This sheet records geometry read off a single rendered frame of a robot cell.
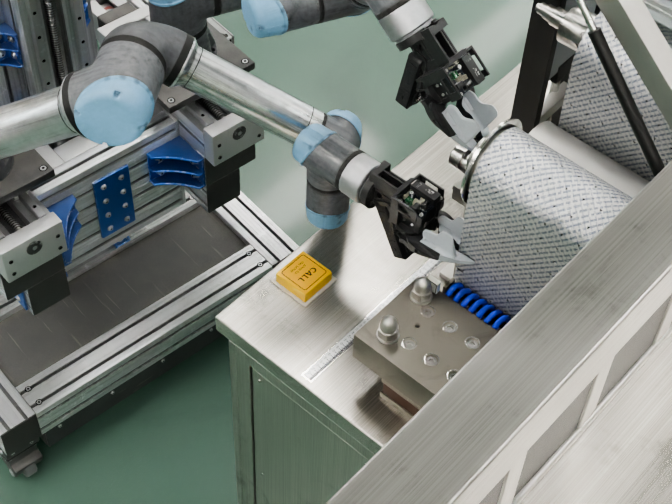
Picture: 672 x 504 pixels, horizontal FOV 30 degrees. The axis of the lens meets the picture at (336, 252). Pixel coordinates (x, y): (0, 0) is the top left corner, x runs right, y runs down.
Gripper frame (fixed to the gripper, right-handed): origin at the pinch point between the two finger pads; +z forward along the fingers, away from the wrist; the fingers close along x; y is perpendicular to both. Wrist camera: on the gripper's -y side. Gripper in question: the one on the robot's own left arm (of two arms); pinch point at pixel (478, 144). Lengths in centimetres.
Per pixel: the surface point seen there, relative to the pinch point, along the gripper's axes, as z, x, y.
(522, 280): 20.2, -8.3, 1.8
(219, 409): 38, -9, -130
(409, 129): 17, 98, -147
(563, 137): 7.0, 11.2, 4.7
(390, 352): 18.6, -26.7, -12.1
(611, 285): 6, -42, 58
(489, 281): 19.2, -8.3, -5.7
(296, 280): 5.6, -20.1, -36.6
